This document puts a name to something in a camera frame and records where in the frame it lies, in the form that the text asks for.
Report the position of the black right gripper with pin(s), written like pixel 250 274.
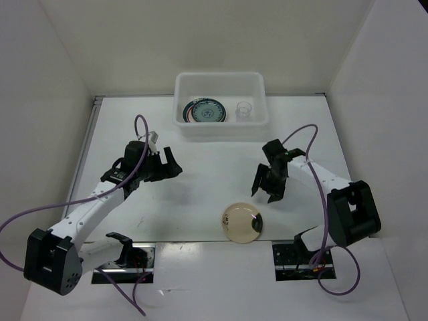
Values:
pixel 277 192

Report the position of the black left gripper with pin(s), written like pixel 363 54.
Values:
pixel 170 169

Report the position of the beige plate with calligraphy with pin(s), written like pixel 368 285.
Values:
pixel 242 223

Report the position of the blue patterned small plate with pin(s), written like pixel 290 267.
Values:
pixel 208 111

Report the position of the teal red ring plate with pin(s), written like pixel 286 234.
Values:
pixel 196 101

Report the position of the beige flower pattern plate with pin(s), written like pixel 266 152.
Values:
pixel 188 114

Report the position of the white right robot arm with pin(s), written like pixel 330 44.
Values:
pixel 349 209

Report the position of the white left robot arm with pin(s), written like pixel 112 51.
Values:
pixel 58 257

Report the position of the clear glass cup in bin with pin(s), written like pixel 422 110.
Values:
pixel 243 111

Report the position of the white plastic bin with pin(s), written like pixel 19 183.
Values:
pixel 228 88

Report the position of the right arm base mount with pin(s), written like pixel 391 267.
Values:
pixel 290 266

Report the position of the aluminium table edge rail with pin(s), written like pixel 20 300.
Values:
pixel 97 103

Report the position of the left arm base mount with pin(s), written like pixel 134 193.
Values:
pixel 139 265

